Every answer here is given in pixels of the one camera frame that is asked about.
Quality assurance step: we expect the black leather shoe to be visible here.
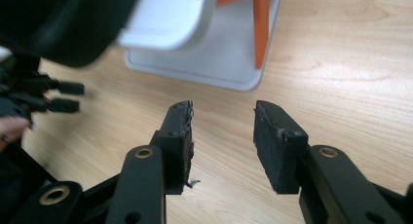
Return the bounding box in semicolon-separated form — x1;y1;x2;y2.
0;0;142;68

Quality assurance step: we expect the white rack with orange posts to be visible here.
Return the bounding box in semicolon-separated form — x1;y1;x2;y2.
116;0;283;93

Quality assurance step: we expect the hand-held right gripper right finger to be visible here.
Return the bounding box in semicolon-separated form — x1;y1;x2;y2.
252;99;310;195

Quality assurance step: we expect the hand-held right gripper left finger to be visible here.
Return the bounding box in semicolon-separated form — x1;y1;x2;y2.
149;99;195;196

